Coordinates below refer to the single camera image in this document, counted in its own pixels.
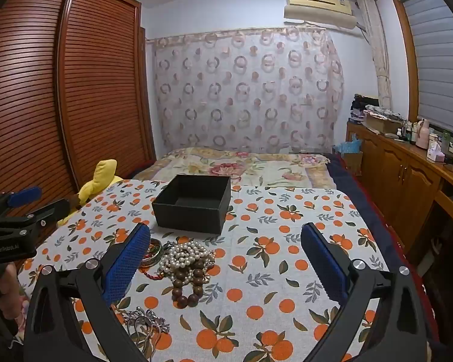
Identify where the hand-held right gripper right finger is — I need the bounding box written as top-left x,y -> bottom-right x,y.
300,222 -> 429,362

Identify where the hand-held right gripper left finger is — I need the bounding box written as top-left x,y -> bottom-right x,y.
24,222 -> 152,362

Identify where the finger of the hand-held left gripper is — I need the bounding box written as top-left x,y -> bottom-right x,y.
0,199 -> 71,239
0,186 -> 42,217

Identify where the silver bangle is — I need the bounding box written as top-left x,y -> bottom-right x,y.
141,238 -> 164,269

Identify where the red cord bracelet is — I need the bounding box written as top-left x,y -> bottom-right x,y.
139,266 -> 174,282

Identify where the white pearl necklace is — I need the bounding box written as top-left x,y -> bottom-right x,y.
159,239 -> 217,283

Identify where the silver hair ornament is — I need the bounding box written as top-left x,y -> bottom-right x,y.
121,306 -> 171,359

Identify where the brown wooden bead bracelet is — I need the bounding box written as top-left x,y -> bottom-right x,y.
169,258 -> 212,309

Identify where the black box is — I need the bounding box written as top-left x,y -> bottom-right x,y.
152,174 -> 232,234

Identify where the person's left hand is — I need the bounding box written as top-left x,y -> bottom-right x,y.
0,263 -> 20,300

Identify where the yellow plush toy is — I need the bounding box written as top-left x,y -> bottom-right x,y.
56,159 -> 124,227

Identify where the orange fruit print tablecloth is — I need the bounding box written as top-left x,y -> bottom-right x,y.
17,179 -> 382,362

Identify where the navy bed sheet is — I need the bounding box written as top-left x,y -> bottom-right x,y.
326,153 -> 412,272

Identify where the small cardboard box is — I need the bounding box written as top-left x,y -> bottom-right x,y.
342,151 -> 364,176

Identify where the brown louvered wardrobe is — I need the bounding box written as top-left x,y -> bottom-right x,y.
0,0 -> 157,204

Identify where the wooden sideboard cabinet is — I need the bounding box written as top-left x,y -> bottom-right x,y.
345,119 -> 453,268

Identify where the blue plastic bag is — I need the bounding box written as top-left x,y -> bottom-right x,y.
332,136 -> 363,155

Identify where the patterned pillow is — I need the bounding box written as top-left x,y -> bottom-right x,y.
130,147 -> 338,190

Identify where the brown cardboard box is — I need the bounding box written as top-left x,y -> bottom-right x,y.
363,112 -> 404,135

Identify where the pink tissue box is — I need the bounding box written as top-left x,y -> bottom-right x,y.
427,142 -> 446,164

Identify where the pink kettle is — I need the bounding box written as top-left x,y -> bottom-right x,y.
415,119 -> 432,149

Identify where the pile of folded clothes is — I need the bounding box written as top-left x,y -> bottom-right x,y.
350,94 -> 380,123

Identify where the beige window curtain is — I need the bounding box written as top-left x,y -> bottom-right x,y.
357,0 -> 393,110

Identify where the grey window blind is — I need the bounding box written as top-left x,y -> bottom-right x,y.
402,0 -> 453,140

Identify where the beige air conditioner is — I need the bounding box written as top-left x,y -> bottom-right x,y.
284,0 -> 357,31

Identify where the ring print sheer curtain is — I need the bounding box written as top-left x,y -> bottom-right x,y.
153,26 -> 344,155

